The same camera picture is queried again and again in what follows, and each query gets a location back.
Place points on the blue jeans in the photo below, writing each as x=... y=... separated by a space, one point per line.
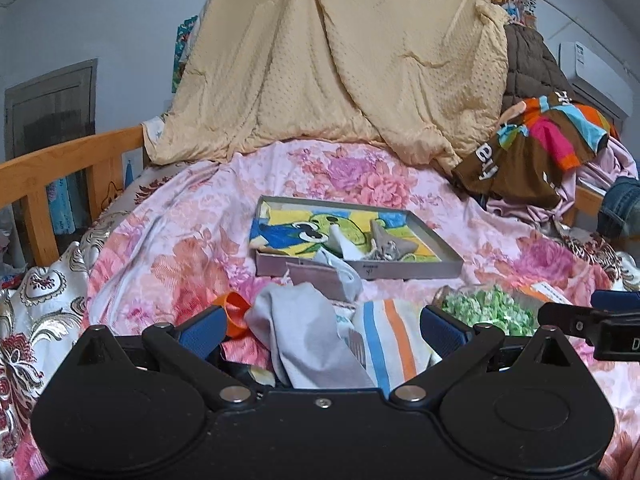
x=620 y=205

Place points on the green fuzzy cloth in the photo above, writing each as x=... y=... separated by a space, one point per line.
x=487 y=310

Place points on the lilac cloth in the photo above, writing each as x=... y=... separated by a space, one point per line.
x=590 y=170

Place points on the grey cloth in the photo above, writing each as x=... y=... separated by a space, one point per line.
x=305 y=335

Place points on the blue patterned cloth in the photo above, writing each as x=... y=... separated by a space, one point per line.
x=62 y=200

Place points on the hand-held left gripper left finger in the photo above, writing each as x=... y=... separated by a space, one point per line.
x=202 y=331

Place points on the pink floral bed sheet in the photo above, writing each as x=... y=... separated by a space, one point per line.
x=200 y=210

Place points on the grey shallow tray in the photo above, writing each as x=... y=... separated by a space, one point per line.
x=410 y=269

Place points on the cartoon print towel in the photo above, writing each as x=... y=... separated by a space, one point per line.
x=285 y=232

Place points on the pale blue white cloth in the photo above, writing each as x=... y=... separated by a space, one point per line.
x=345 y=272

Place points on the white air conditioner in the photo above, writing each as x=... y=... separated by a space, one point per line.
x=595 y=72

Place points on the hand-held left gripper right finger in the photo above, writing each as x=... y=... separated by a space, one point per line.
x=442 y=331

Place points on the brown colourful striped garment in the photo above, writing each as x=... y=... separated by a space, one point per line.
x=520 y=160

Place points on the blue orange striped cloth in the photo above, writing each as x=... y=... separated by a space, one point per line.
x=390 y=340

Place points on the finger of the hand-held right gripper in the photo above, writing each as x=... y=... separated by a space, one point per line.
x=567 y=317
x=617 y=299

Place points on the teal wall poster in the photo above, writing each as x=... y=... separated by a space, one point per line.
x=185 y=45

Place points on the beige quilt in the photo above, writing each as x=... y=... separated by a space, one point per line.
x=325 y=60

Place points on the orange flat packet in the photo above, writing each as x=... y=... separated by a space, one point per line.
x=545 y=292

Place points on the mauve flat pouch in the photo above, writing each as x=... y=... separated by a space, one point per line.
x=312 y=280

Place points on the white sock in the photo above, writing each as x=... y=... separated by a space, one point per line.
x=342 y=242

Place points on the brown quilted blanket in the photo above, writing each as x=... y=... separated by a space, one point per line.
x=530 y=65

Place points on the grey door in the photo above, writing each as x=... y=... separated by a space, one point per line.
x=50 y=110

